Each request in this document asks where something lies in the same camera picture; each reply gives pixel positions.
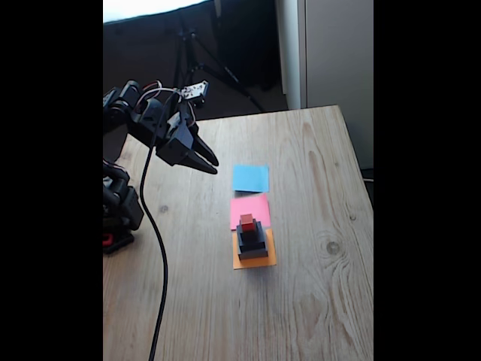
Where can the small red cube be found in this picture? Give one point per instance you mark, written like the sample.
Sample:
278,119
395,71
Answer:
248,223

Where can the black tripod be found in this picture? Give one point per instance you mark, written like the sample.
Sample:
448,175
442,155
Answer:
229,75

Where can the medium black block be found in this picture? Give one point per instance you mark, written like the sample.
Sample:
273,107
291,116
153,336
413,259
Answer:
252,247

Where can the small black cube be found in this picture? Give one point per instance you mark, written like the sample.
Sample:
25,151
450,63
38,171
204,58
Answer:
250,237

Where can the bright white panel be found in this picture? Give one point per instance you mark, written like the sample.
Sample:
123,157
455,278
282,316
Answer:
150,7

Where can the bare circuit board camera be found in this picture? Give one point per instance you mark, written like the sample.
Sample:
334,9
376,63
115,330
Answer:
193,91

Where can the blue paper sheet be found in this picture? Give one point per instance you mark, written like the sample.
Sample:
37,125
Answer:
251,178

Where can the white cabinet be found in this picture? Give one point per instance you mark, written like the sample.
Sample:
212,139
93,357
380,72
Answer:
338,56

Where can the large flat black block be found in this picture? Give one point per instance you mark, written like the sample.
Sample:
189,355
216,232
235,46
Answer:
255,256

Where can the orange paper sheet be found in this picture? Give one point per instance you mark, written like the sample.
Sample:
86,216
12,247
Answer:
255,264

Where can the red base clamp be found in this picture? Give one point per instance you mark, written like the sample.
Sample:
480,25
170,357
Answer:
107,239

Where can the pink paper sheet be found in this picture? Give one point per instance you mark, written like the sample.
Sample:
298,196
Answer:
250,205

